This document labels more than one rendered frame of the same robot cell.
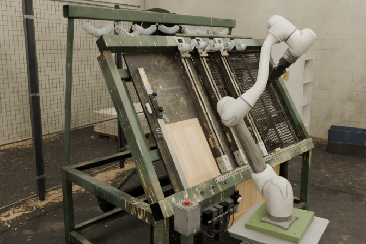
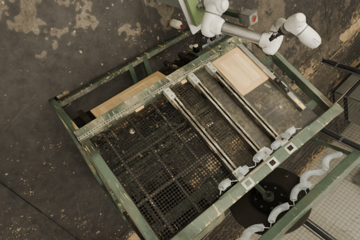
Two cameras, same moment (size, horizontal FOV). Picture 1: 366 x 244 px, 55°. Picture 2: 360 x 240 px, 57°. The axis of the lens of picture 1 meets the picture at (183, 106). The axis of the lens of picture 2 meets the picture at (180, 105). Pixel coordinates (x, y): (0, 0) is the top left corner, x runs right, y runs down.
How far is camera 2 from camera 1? 4.04 m
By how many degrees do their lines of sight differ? 74
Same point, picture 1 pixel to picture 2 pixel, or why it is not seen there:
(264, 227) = not seen: outside the picture
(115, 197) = not seen: hidden behind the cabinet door
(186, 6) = not seen: outside the picture
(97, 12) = (344, 166)
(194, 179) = (234, 52)
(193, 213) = (251, 12)
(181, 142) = (250, 72)
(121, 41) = (331, 113)
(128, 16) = (322, 184)
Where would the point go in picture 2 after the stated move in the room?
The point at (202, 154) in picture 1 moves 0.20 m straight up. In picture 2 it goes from (231, 70) to (245, 77)
